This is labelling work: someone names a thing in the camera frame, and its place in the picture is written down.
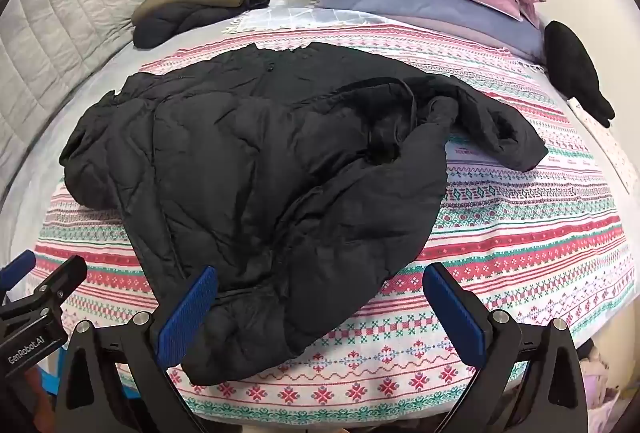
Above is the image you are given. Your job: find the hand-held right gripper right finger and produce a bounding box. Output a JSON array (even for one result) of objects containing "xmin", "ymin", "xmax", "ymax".
[{"xmin": 422, "ymin": 262, "xmax": 590, "ymax": 433}]

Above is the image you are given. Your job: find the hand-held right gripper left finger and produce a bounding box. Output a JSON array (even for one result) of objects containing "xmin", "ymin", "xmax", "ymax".
[{"xmin": 54, "ymin": 265, "xmax": 246, "ymax": 433}]

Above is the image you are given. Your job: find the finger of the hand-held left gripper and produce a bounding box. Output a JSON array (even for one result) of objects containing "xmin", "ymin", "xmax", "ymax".
[
  {"xmin": 0, "ymin": 249, "xmax": 37, "ymax": 294},
  {"xmin": 20, "ymin": 255, "xmax": 88, "ymax": 314}
]

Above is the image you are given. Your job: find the black puffer jacket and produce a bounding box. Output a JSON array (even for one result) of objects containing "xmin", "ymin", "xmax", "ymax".
[{"xmin": 59, "ymin": 40, "xmax": 550, "ymax": 386}]

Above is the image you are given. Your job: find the patterned pink green blanket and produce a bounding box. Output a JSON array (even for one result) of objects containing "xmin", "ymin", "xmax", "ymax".
[{"xmin": 32, "ymin": 20, "xmax": 636, "ymax": 429}]

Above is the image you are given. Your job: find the blue object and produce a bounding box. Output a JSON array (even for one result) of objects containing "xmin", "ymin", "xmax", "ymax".
[{"xmin": 40, "ymin": 348, "xmax": 142, "ymax": 400}]

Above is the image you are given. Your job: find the pink clothing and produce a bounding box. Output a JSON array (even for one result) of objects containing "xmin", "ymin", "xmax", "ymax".
[{"xmin": 580, "ymin": 338, "xmax": 626, "ymax": 433}]

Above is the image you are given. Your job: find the white dotted cloth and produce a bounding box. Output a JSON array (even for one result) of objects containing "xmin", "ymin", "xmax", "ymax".
[{"xmin": 567, "ymin": 96, "xmax": 632, "ymax": 194}]

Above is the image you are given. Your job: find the grey quilted headboard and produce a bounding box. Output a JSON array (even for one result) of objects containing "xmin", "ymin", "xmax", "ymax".
[{"xmin": 0, "ymin": 0, "xmax": 175, "ymax": 214}]

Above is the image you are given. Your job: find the black cloth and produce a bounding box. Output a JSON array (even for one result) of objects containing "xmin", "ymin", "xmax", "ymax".
[{"xmin": 544, "ymin": 20, "xmax": 616, "ymax": 129}]

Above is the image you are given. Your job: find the mauve folded sheet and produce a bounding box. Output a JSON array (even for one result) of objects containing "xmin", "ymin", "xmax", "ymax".
[{"xmin": 385, "ymin": 14, "xmax": 542, "ymax": 46}]

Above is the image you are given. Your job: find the blue folded blanket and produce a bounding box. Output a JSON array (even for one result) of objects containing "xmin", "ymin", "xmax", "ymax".
[{"xmin": 315, "ymin": 0, "xmax": 546, "ymax": 64}]

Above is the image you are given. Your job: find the white checkered fringed cloth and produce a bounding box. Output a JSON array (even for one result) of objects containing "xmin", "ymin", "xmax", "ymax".
[{"xmin": 222, "ymin": 4, "xmax": 383, "ymax": 35}]

